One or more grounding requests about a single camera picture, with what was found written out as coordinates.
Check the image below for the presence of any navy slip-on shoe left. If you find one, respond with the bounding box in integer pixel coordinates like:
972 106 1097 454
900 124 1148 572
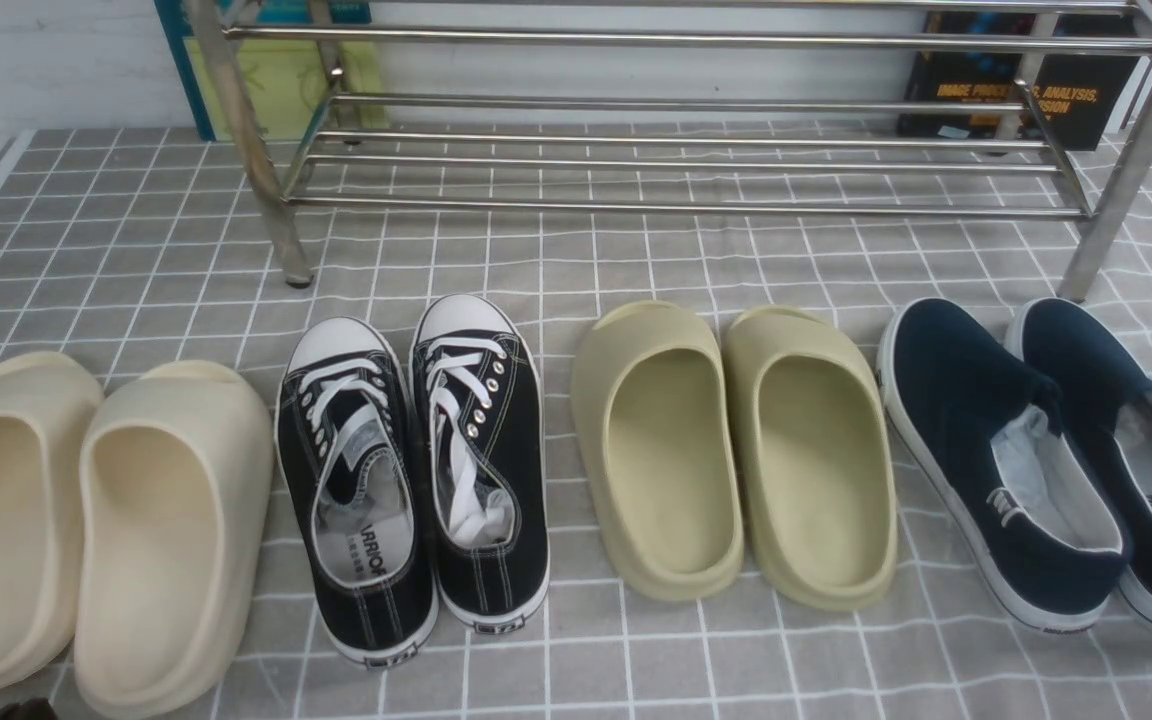
877 297 1132 634

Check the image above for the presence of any navy slip-on shoe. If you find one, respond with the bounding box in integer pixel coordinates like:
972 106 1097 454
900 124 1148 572
877 297 1132 634
1005 300 1152 626

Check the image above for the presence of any navy slip-on shoe right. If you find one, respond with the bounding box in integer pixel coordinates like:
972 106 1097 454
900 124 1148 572
1005 300 1152 626

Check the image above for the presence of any olive foam slipper left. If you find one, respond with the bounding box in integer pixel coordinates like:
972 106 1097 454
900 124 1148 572
570 300 744 602

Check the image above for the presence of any olive foam slipper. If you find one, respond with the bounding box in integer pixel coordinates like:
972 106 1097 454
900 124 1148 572
722 305 899 612
570 300 744 602

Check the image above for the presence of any black canvas sneaker right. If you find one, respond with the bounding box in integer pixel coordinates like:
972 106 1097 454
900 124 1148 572
410 293 550 635

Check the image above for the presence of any black canvas sneaker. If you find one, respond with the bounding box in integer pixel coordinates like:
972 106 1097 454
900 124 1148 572
274 316 439 667
410 293 550 635

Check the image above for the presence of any black canvas sneaker left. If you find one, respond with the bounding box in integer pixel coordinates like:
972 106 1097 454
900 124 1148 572
274 316 439 667

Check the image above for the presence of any olive foam slipper right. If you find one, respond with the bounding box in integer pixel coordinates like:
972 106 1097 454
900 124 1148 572
722 305 899 612

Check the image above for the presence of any teal and yellow book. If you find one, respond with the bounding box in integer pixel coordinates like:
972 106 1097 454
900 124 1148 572
154 0 392 143

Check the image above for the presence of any cream foam slipper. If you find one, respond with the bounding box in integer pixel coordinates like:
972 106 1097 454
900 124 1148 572
73 361 274 719
0 351 104 689

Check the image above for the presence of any black image processing book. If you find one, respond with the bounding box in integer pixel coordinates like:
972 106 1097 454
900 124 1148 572
895 12 1138 151

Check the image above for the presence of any cream foam slipper far left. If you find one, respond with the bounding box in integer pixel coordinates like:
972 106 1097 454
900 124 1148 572
0 351 104 689

